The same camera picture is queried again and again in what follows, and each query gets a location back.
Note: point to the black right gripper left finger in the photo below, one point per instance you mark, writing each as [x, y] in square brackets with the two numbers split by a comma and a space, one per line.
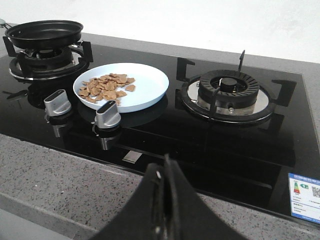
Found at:
[142, 217]

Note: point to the black frying pan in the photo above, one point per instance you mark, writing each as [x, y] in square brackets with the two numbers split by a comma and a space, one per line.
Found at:
[45, 34]

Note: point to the right black gas burner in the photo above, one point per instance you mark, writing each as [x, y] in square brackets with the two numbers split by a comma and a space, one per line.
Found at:
[235, 89]

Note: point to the left black pan support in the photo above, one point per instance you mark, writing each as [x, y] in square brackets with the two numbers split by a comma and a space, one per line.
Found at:
[82, 57]

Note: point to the light blue plate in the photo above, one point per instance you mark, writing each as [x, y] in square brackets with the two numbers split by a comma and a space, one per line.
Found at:
[150, 84]

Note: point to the right silver stove knob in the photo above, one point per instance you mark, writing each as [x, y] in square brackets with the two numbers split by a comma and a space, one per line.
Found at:
[107, 116]

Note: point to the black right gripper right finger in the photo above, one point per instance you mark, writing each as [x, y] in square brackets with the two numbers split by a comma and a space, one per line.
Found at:
[188, 217]

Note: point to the brown meat slices pile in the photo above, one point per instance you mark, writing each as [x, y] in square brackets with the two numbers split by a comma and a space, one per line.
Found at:
[107, 87]

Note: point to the black gas burner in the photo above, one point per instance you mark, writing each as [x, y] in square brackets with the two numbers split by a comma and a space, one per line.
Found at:
[45, 60]
[235, 89]

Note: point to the blue energy label sticker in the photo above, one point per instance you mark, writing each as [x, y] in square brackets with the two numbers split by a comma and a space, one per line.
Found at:
[304, 195]

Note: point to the black pan support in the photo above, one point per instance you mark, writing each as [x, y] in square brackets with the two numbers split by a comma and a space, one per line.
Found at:
[261, 110]
[82, 57]

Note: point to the silver stove knob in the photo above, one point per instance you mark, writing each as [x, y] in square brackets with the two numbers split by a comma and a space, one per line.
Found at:
[107, 116]
[57, 103]

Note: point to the black glass gas cooktop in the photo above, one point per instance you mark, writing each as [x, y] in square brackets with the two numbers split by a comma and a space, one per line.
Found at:
[243, 163]

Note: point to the right black pan support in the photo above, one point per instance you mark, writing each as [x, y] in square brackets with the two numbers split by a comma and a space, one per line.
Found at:
[261, 110]

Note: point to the left black gas burner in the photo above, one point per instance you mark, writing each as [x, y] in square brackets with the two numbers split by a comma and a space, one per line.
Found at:
[45, 60]

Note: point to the left silver stove knob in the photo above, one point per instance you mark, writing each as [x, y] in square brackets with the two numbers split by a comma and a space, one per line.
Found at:
[57, 103]

